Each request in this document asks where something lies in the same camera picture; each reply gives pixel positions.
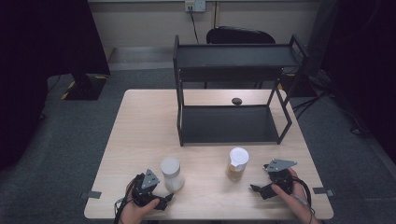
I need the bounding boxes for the black floor cables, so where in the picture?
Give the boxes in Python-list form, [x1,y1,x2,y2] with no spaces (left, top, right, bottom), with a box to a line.
[291,90,372,136]

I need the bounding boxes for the right hand-held gripper cable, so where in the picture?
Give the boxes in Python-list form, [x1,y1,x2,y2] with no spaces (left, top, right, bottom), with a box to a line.
[290,175,315,218]

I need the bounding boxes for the left hand-held gripper cable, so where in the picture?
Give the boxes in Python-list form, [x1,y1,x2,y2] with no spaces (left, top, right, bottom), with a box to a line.
[113,176,138,224]

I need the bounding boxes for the black two-tier metal shelf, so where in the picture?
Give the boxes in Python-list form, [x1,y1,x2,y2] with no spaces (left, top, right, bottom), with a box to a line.
[172,33,310,147]

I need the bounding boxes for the jar of white powder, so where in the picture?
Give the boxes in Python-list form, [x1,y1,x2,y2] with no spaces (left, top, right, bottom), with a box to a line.
[160,156,186,193]

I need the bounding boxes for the hand-held gripper cable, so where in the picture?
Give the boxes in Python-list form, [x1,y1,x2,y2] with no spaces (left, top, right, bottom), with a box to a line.
[290,175,315,218]
[113,176,138,224]

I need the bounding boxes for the person's right hand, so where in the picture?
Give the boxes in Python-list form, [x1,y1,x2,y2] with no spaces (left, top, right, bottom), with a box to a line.
[270,167,311,216]

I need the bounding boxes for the black power cable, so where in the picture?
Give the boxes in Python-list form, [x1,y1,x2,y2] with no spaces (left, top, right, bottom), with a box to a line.
[188,5,201,45]

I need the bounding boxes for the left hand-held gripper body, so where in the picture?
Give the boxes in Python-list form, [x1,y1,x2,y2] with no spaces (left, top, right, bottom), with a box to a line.
[132,168,162,209]

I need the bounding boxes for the black curtain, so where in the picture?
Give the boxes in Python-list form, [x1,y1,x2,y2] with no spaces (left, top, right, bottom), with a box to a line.
[0,0,111,172]
[320,0,396,157]

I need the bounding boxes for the person's left hand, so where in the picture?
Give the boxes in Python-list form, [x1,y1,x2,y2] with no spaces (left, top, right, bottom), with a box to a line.
[120,178,161,224]

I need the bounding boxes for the grey tape strip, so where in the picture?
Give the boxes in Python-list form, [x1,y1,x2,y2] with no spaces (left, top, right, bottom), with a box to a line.
[312,187,336,197]
[78,190,103,201]

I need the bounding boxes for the black chair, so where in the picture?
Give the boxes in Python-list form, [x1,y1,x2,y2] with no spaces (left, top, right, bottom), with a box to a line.
[204,25,277,90]

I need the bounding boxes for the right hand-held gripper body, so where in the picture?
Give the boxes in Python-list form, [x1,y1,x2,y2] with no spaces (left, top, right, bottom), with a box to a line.
[263,158,298,196]

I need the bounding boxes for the black stand base yellow tape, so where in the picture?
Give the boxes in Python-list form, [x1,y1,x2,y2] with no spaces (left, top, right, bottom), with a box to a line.
[61,73,110,102]

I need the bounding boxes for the white wall outlet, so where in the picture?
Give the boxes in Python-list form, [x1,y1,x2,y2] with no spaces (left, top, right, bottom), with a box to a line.
[184,0,207,13]

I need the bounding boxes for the jar of brown powder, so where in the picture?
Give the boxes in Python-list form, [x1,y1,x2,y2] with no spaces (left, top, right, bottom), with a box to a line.
[225,147,250,182]

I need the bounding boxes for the beige wall conduit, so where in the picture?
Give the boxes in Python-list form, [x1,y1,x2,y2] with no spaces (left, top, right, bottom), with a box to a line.
[212,1,219,29]

